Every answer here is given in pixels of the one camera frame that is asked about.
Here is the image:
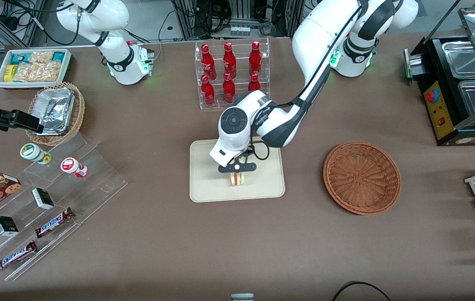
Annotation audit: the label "large clear cracker bag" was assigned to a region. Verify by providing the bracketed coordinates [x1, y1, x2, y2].
[14, 62, 61, 83]

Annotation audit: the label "triangle sandwich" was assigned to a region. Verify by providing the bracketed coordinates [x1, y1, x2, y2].
[231, 171, 249, 187]

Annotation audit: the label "red lid yogurt bottle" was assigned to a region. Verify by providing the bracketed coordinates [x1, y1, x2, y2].
[61, 157, 89, 178]

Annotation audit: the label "large brown wicker basket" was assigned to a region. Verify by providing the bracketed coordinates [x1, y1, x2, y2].
[323, 141, 401, 216]

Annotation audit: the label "snickers chocolate bar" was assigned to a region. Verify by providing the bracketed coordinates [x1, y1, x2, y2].
[35, 207, 75, 238]
[0, 241, 38, 273]

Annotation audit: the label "green lid yogurt bottle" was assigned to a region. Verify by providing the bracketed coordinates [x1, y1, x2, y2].
[20, 143, 52, 165]

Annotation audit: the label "black looped cable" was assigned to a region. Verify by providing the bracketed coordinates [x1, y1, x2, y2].
[331, 281, 392, 301]

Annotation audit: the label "clear acrylic bottle rack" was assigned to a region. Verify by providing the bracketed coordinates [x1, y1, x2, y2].
[195, 37, 270, 110]

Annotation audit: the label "white snack bin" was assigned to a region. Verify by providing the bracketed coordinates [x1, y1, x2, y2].
[0, 48, 73, 90]

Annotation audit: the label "silver foil containers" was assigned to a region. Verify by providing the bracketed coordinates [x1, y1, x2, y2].
[32, 87, 75, 136]

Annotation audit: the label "white power strip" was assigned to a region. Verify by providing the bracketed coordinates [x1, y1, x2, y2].
[229, 24, 251, 37]

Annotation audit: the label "aluminium equipment rack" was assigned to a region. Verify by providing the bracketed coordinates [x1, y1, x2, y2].
[170, 0, 305, 41]

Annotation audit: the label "small black box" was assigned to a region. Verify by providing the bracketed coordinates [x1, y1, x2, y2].
[32, 188, 56, 210]
[0, 215, 20, 237]

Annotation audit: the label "clear acrylic stepped stand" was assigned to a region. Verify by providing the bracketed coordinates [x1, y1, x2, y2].
[0, 133, 128, 281]

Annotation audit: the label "small brown wicker basket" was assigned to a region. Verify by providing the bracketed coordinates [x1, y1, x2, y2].
[25, 82, 86, 146]

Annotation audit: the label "black food warmer machine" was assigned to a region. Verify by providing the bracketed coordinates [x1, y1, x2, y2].
[404, 5, 475, 146]

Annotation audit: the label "cream plastic tray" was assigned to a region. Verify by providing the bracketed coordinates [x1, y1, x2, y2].
[190, 138, 285, 203]

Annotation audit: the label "small clear cracker bag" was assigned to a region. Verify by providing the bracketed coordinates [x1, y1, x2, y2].
[28, 50, 54, 64]

